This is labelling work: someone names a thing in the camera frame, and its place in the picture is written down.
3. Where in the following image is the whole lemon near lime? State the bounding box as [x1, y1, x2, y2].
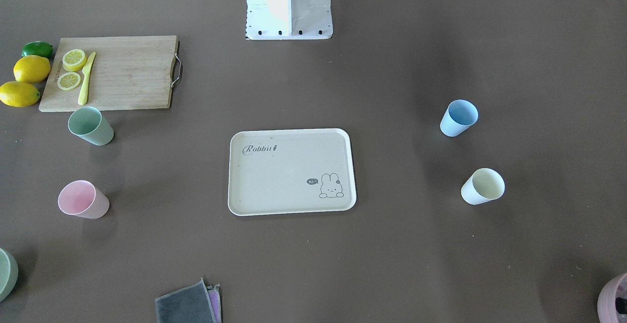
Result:
[13, 55, 51, 84]

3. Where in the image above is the green lime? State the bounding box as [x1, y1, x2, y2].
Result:
[22, 40, 54, 59]

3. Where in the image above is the yellow plastic knife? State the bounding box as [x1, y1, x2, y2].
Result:
[77, 52, 96, 105]

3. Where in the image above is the purple cloth under grey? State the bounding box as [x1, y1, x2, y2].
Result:
[206, 283, 222, 323]

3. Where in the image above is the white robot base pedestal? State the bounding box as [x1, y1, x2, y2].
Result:
[245, 0, 334, 40]

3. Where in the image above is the cream white cup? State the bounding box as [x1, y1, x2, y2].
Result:
[460, 168, 506, 205]

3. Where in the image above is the pink cup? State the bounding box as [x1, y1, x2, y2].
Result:
[58, 180, 110, 220]

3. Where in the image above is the light blue cup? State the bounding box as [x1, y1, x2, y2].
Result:
[440, 99, 479, 137]

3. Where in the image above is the lemon slice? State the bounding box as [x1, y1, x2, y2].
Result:
[61, 49, 88, 72]
[56, 72, 81, 91]

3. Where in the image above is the cream rabbit tray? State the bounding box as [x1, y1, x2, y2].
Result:
[227, 128, 357, 216]

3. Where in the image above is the lower lemon slice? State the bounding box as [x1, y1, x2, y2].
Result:
[56, 72, 81, 91]

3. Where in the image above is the pink bowl with ice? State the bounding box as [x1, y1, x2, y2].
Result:
[597, 273, 627, 323]

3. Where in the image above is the upper lemon slice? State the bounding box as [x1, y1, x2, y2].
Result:
[61, 49, 88, 72]

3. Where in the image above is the green cup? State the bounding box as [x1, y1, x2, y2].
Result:
[68, 106, 114, 145]

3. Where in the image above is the green bowl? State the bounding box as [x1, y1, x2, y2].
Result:
[0, 248, 19, 301]

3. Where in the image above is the whole lemon outer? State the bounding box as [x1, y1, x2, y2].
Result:
[0, 80, 41, 108]

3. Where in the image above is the wooden cutting board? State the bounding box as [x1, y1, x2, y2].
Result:
[39, 35, 179, 112]

